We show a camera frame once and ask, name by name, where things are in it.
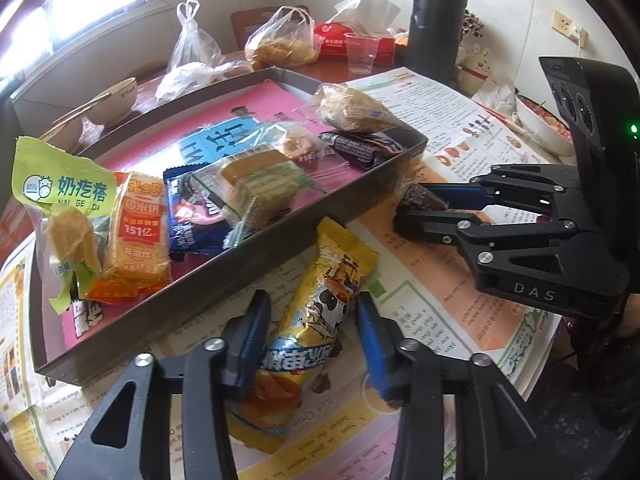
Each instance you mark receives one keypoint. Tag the red tissue pack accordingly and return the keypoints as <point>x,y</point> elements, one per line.
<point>335,40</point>

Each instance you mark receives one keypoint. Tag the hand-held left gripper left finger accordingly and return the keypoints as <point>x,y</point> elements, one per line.
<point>247,350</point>

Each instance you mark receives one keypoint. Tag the pair of wooden chopsticks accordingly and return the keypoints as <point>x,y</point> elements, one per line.
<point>82,109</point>

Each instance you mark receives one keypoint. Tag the white bowl of food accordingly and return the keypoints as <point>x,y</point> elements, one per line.
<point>545,130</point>

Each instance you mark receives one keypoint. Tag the clear granola cake packet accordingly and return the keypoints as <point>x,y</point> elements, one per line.
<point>350,105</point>

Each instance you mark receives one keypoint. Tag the orange rice cracker packet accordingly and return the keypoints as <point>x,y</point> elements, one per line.
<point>137,240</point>

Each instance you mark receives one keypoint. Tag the beige ceramic bowl with print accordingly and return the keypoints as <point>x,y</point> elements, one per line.
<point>110,105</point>

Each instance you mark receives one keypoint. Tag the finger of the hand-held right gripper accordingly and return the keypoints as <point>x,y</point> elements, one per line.
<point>430,225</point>
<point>460,194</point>

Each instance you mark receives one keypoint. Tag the plastic bag of pastries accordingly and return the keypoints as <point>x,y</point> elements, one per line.
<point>280,45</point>

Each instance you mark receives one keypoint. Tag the crumpled white plastic bag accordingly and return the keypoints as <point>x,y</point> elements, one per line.
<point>185,80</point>

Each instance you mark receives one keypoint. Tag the clear plastic cup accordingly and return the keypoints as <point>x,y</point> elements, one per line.
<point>360,55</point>

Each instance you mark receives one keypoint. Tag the dark chocolate bar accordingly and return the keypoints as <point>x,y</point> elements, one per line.
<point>365,147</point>

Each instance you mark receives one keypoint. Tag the wall power socket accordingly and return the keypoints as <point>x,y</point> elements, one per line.
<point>562,22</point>

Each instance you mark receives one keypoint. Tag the small brown candy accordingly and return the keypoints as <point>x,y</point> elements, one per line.
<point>420,199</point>

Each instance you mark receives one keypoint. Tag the clear packet with yellow cake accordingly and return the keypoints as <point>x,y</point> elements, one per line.
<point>250,180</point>

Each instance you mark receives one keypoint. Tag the green milk snack packet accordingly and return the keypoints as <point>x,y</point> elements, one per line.
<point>55,185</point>

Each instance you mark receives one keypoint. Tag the newspaper with peach page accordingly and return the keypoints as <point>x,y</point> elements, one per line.
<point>450,310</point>

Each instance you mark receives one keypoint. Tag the wooden chair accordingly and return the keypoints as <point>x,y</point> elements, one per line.
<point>240,25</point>

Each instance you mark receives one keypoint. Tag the tall clear plastic bag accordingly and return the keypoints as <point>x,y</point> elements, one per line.
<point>192,45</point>

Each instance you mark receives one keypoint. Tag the blue cookie packet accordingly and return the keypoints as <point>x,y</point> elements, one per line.
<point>192,230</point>

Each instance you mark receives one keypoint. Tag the pink printed sheet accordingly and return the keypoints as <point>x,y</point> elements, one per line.
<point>272,97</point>

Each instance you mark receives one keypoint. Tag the crumpled white paper napkin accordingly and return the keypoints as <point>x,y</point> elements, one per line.
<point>495,97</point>

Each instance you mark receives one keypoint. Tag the plain beige ceramic bowl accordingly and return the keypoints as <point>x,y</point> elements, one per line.
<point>65,137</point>

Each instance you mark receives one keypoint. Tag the beige rabbit figurine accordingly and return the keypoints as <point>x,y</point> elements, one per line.
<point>475,72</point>

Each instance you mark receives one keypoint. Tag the dark shallow box tray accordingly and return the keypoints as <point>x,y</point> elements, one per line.
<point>150,325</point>

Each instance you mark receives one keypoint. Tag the red wooden chopsticks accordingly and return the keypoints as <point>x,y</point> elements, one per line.
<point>505,119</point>

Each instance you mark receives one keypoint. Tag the clear packet with red treat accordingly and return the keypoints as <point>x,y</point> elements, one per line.
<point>300,145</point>

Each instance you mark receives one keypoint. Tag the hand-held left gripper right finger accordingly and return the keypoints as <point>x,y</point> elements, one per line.
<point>380,350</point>

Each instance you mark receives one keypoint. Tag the yellow cow print snack packet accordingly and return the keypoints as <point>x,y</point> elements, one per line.
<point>320,305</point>

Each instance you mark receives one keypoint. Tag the black thermos flask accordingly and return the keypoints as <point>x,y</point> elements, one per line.
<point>435,20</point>

